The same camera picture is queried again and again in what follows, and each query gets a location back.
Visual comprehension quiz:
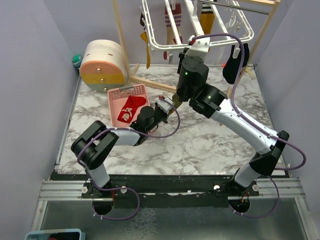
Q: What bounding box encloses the red sock white pattern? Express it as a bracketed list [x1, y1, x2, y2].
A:
[117, 95, 147, 123]

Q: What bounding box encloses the white plastic clip hanger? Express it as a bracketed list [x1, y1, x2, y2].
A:
[140, 0, 255, 64]

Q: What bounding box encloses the mustard sock striped cuff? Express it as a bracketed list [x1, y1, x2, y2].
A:
[199, 3, 215, 35]

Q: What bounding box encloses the black sock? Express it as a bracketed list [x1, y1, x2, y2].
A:
[222, 43, 250, 85]

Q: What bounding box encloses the green striped sock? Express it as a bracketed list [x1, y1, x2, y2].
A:
[169, 93, 182, 115]

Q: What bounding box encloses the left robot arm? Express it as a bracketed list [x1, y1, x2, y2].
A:
[71, 98, 176, 198]

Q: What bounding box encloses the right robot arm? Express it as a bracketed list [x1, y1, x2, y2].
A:
[173, 48, 290, 196]

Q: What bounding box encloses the maroon cream striped sock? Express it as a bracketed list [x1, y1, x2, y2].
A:
[164, 3, 183, 45]

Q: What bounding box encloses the mustard yellow sock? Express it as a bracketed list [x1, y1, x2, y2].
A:
[139, 12, 152, 70]

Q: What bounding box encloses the pink perforated plastic basket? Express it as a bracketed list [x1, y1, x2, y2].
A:
[107, 84, 150, 128]

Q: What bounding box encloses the round pastel drawer cabinet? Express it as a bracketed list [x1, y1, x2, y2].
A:
[79, 39, 125, 93]

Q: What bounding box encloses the blue storage bin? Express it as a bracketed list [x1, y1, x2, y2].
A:
[24, 228, 86, 240]

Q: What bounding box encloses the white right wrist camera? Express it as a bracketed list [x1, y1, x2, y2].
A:
[186, 35, 210, 61]

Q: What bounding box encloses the wooden clothes rack frame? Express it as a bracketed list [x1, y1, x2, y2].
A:
[111, 0, 281, 100]

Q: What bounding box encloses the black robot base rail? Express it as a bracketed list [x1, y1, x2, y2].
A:
[48, 172, 261, 208]

